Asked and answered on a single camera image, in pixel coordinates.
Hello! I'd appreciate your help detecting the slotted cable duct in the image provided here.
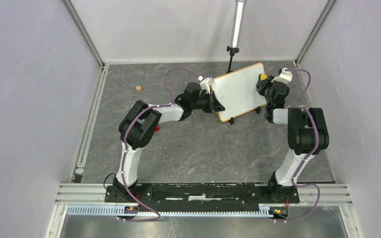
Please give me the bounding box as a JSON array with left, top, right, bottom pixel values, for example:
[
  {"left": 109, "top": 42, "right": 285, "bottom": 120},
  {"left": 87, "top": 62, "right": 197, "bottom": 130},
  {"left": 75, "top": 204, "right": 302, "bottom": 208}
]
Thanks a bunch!
[{"left": 66, "top": 205, "right": 290, "bottom": 218}]

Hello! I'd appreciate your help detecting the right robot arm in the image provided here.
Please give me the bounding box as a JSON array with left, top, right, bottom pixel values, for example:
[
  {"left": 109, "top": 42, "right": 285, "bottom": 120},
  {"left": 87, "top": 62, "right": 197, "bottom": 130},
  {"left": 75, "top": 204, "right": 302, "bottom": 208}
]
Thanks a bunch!
[{"left": 256, "top": 74, "right": 330, "bottom": 202}]

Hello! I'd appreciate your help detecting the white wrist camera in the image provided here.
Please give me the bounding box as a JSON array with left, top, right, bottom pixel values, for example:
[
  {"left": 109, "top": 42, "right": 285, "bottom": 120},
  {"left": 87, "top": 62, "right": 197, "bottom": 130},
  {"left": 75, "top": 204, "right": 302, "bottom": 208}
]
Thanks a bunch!
[
  {"left": 197, "top": 75, "right": 214, "bottom": 94},
  {"left": 272, "top": 68, "right": 293, "bottom": 84}
]

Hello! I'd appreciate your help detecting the yellow framed whiteboard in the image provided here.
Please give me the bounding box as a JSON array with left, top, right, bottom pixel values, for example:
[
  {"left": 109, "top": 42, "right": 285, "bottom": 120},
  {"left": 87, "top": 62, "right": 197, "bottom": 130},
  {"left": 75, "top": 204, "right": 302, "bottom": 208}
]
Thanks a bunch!
[{"left": 211, "top": 62, "right": 266, "bottom": 122}]

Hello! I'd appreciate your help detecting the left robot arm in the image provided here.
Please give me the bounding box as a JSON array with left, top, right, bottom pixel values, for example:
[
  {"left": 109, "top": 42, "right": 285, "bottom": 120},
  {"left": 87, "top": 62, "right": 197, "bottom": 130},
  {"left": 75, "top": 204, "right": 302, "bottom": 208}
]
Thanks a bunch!
[{"left": 113, "top": 82, "right": 225, "bottom": 202}]

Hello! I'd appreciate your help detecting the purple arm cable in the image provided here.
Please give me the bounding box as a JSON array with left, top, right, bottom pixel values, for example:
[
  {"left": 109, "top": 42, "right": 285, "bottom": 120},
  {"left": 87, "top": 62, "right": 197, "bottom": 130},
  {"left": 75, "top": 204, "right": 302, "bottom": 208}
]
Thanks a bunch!
[
  {"left": 121, "top": 68, "right": 162, "bottom": 223},
  {"left": 286, "top": 68, "right": 321, "bottom": 224}
]

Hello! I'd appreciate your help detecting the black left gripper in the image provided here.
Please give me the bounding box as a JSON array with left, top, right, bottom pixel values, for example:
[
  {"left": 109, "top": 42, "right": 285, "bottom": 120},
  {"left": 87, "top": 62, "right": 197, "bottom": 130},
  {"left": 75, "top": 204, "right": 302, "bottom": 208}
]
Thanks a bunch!
[{"left": 191, "top": 91, "right": 225, "bottom": 114}]

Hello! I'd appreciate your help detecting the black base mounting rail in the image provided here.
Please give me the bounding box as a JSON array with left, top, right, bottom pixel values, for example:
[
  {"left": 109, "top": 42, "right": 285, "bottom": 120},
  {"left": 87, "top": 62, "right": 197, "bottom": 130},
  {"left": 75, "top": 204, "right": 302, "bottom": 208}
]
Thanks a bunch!
[{"left": 105, "top": 182, "right": 300, "bottom": 212}]

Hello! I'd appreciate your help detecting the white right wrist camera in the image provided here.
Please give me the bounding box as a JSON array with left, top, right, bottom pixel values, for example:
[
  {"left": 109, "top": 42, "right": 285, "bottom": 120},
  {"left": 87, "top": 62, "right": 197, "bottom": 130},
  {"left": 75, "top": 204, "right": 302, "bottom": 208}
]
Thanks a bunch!
[{"left": 272, "top": 68, "right": 293, "bottom": 84}]

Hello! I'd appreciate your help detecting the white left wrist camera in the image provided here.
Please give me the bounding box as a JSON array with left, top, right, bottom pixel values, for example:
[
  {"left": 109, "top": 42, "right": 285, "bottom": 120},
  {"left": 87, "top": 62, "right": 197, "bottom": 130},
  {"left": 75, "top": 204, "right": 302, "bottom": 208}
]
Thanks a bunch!
[{"left": 197, "top": 75, "right": 214, "bottom": 94}]

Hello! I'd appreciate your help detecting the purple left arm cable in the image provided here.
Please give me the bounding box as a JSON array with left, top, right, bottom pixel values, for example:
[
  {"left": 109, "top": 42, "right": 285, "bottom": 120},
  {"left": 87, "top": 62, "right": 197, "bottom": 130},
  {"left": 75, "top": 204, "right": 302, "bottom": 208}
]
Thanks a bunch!
[{"left": 121, "top": 68, "right": 162, "bottom": 223}]

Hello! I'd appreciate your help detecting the silver camera pole stand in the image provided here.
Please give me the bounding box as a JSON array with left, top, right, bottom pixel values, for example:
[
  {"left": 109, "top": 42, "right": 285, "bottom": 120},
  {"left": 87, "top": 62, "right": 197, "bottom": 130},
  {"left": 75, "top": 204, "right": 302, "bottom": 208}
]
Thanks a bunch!
[{"left": 227, "top": 0, "right": 247, "bottom": 73}]

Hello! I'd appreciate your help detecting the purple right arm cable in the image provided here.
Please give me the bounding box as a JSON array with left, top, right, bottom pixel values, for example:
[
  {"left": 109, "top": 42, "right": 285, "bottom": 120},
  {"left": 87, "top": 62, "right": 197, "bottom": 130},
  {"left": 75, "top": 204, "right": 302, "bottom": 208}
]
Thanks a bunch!
[{"left": 286, "top": 68, "right": 321, "bottom": 224}]

